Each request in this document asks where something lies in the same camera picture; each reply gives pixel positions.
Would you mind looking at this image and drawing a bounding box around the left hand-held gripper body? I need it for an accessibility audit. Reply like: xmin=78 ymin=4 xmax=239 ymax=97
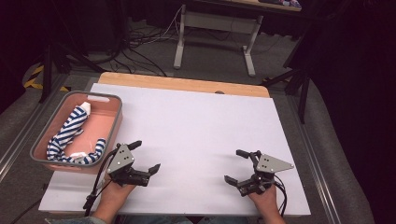
xmin=106 ymin=143 xmax=150 ymax=188

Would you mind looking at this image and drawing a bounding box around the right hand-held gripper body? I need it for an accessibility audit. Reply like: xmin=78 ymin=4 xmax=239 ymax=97
xmin=237 ymin=150 xmax=295 ymax=197

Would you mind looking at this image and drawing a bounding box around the pink basket with grey rim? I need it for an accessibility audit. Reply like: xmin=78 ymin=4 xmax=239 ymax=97
xmin=30 ymin=91 xmax=123 ymax=175

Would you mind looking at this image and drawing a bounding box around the blue white striped baby romper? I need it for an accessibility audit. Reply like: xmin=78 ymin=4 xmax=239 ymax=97
xmin=46 ymin=102 xmax=106 ymax=165

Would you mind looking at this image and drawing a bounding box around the person's left hand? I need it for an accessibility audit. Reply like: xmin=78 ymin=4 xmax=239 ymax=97
xmin=101 ymin=180 xmax=136 ymax=208

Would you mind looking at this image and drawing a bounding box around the person's right hand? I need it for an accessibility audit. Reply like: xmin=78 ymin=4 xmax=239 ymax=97
xmin=248 ymin=184 xmax=279 ymax=214

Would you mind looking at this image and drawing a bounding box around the white table mat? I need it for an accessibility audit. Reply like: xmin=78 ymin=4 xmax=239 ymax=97
xmin=38 ymin=83 xmax=312 ymax=217

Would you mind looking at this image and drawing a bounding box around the black metal stand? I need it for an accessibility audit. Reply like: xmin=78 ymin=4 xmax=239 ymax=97
xmin=261 ymin=31 xmax=312 ymax=124

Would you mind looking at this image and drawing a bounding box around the black tripod stand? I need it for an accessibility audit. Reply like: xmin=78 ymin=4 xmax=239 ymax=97
xmin=38 ymin=40 xmax=106 ymax=104

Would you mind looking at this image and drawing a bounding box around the yellow black hazard tape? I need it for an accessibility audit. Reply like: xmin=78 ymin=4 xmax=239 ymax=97
xmin=23 ymin=64 xmax=70 ymax=92

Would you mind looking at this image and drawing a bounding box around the desk with white legs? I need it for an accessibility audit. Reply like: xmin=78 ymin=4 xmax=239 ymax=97
xmin=173 ymin=0 xmax=303 ymax=77

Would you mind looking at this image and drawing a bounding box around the colourful item on desk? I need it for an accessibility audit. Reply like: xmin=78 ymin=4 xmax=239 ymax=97
xmin=258 ymin=0 xmax=303 ymax=8

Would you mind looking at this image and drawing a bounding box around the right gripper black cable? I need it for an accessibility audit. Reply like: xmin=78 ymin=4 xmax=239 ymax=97
xmin=273 ymin=175 xmax=289 ymax=217

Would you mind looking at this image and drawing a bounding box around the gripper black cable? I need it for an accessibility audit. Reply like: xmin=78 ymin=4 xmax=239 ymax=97
xmin=273 ymin=175 xmax=289 ymax=217
xmin=83 ymin=145 xmax=121 ymax=217

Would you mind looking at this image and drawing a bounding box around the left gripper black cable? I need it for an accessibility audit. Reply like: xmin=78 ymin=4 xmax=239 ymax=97
xmin=83 ymin=145 xmax=121 ymax=217

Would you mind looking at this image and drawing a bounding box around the aluminium floor rail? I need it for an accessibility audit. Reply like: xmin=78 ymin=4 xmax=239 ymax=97
xmin=286 ymin=94 xmax=342 ymax=224
xmin=0 ymin=74 xmax=68 ymax=183

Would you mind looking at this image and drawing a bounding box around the bundle of floor cables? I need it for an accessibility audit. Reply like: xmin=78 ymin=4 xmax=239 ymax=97
xmin=92 ymin=6 xmax=185 ymax=77

